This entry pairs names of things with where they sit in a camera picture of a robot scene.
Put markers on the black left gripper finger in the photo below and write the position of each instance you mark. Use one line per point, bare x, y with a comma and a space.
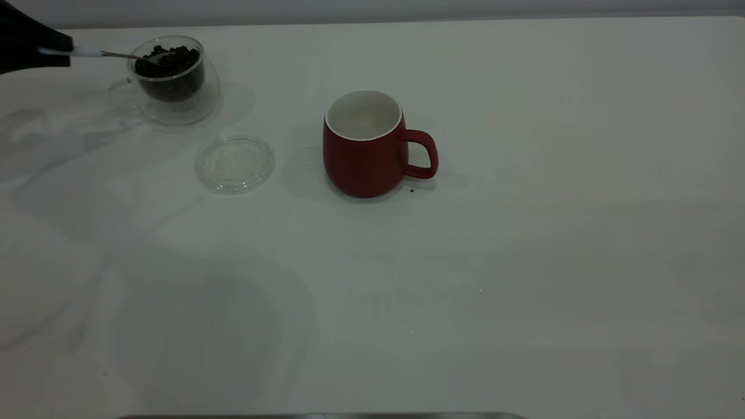
26, 32
23, 62

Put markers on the clear round glass lid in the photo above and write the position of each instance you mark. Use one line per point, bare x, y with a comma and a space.
236, 171

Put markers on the red ceramic mug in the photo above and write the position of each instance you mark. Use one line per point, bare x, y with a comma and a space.
361, 169

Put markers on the double-walled glass cup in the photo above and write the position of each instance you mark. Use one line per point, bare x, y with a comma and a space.
201, 107

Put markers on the dark coffee bean pile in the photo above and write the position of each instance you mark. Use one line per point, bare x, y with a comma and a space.
174, 78

